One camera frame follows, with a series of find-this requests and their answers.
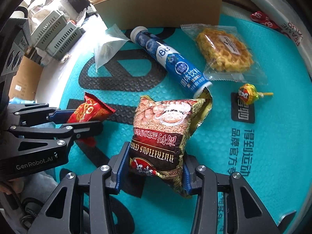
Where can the cardboard box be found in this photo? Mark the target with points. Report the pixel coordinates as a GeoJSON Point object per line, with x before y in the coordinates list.
{"type": "Point", "coordinates": [158, 7]}

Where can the person's left hand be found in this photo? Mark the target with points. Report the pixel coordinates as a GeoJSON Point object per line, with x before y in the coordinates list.
{"type": "Point", "coordinates": [9, 187]}

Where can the white plastic shopping bag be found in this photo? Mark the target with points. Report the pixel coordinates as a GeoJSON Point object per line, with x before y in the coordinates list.
{"type": "Point", "coordinates": [280, 0]}

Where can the yellow-wrapped lollipop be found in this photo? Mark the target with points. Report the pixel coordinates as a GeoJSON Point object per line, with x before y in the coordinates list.
{"type": "Point", "coordinates": [247, 93]}

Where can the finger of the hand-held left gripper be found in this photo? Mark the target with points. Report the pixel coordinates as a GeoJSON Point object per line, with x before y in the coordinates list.
{"type": "Point", "coordinates": [85, 128]}
{"type": "Point", "coordinates": [62, 115]}

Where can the small red candy packet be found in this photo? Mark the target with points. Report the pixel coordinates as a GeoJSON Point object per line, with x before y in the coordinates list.
{"type": "Point", "coordinates": [90, 109]}

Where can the teal printed bubble mat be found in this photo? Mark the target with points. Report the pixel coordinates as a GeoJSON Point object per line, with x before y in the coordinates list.
{"type": "Point", "coordinates": [268, 139]}

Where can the crumpled red wrapper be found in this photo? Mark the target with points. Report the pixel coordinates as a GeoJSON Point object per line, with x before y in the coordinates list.
{"type": "Point", "coordinates": [263, 19]}

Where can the clear-wrapped waffle packet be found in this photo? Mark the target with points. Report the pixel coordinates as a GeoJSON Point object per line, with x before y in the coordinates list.
{"type": "Point", "coordinates": [224, 51]}

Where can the person's leg in jeans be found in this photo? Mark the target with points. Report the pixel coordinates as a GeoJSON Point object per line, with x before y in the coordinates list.
{"type": "Point", "coordinates": [34, 187]}

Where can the brown cereal packet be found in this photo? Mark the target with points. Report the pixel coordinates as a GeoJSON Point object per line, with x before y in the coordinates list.
{"type": "Point", "coordinates": [160, 131]}

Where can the clear plastic bag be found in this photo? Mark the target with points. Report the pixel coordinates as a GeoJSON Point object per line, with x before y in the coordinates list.
{"type": "Point", "coordinates": [107, 48]}

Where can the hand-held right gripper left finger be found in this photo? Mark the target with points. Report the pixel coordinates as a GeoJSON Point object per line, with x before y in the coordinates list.
{"type": "Point", "coordinates": [121, 168]}

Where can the blue drink bottle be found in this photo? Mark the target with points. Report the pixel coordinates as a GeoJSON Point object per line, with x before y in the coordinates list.
{"type": "Point", "coordinates": [170, 61]}

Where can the brown cardboard carton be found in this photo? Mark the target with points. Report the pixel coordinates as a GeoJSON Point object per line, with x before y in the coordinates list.
{"type": "Point", "coordinates": [24, 78]}

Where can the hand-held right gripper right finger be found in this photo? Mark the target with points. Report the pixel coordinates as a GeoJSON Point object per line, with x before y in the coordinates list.
{"type": "Point", "coordinates": [187, 182]}

